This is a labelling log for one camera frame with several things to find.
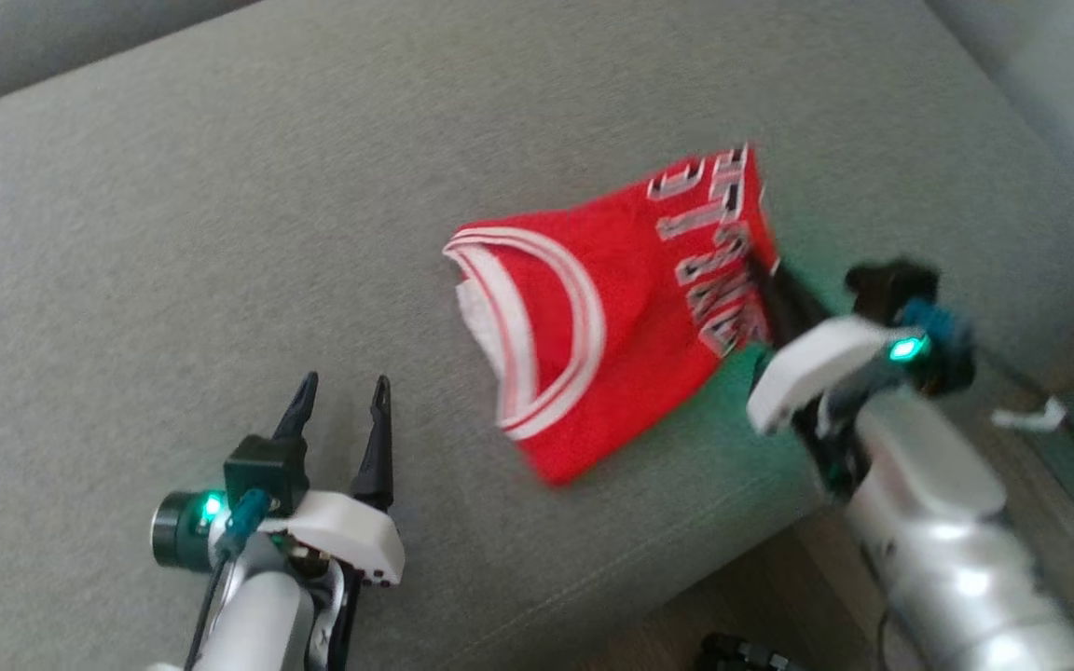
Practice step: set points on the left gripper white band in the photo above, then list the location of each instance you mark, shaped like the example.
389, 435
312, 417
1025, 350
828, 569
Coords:
351, 536

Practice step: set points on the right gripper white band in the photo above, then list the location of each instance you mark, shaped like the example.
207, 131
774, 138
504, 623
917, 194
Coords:
817, 368

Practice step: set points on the red white basketball jersey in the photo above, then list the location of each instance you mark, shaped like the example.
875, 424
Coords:
621, 308

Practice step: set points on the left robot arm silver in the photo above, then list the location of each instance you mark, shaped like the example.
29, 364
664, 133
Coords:
257, 615

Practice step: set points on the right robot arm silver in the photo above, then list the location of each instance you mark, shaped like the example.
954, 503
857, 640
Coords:
947, 522

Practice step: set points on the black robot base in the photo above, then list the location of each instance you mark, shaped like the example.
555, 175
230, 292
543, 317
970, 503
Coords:
747, 654

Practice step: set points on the grey sofa seat cushion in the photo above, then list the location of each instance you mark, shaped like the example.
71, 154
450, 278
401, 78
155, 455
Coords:
220, 233

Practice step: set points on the small white object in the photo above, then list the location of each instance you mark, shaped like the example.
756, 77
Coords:
1031, 417

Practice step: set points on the pale grey upholstered furniture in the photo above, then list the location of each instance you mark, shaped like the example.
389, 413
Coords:
1059, 93

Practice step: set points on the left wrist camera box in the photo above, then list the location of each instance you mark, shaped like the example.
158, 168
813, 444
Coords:
267, 471

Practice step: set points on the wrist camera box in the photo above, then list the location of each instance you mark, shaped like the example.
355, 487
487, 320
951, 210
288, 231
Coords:
891, 289
267, 471

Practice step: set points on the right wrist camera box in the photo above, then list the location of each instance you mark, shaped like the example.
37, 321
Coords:
891, 289

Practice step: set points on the left teal camera connector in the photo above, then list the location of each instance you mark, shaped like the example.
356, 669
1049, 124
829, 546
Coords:
243, 527

